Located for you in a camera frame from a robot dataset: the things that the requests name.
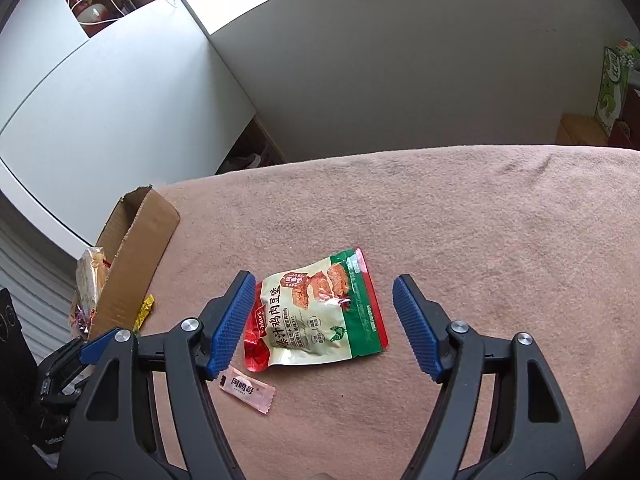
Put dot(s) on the yellow snack packet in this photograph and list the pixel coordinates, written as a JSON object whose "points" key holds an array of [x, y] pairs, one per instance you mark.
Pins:
{"points": [[90, 275]]}

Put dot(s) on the pink candy packet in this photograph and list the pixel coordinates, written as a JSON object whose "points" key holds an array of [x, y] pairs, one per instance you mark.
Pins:
{"points": [[247, 390]]}

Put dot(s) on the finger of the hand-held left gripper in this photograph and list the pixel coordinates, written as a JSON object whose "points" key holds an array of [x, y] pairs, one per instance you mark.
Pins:
{"points": [[95, 349]]}

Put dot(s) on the yellow candy packet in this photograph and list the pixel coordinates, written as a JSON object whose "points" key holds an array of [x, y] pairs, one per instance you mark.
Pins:
{"points": [[144, 312]]}

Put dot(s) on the dark wooden furniture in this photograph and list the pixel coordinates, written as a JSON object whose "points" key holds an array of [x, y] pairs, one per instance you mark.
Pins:
{"points": [[627, 137]]}

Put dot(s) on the black panel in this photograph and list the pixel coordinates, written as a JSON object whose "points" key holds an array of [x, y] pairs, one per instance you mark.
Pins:
{"points": [[12, 360]]}

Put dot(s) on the cream red green snack pouch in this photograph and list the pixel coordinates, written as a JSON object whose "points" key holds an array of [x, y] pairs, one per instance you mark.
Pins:
{"points": [[310, 320]]}

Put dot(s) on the green carton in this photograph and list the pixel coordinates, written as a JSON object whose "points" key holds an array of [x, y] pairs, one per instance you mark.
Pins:
{"points": [[615, 85]]}

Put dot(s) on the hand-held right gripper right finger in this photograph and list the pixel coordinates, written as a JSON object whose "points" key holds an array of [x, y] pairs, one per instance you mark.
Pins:
{"points": [[415, 330]]}

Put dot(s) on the cardboard box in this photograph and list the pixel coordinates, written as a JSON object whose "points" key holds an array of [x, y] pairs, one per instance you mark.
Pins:
{"points": [[135, 250]]}

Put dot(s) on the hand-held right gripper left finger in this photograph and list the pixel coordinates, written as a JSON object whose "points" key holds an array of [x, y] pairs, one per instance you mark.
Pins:
{"points": [[230, 330]]}

